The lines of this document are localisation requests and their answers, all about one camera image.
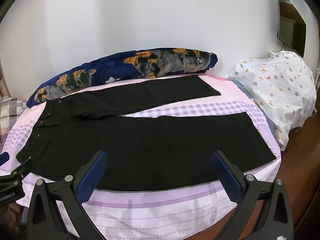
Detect plaid grey white pillow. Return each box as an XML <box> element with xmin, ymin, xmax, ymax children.
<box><xmin>1</xmin><ymin>96</ymin><xmax>27</xmax><ymax>153</ymax></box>

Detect black pants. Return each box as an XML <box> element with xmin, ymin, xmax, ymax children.
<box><xmin>16</xmin><ymin>75</ymin><xmax>275</xmax><ymax>191</ymax></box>

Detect blue orange patterned blanket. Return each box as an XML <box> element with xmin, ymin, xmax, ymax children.
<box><xmin>27</xmin><ymin>48</ymin><xmax>218</xmax><ymax>108</ymax></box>

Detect wall mounted black television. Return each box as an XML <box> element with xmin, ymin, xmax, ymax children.
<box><xmin>277</xmin><ymin>0</ymin><xmax>306</xmax><ymax>57</ymax></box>

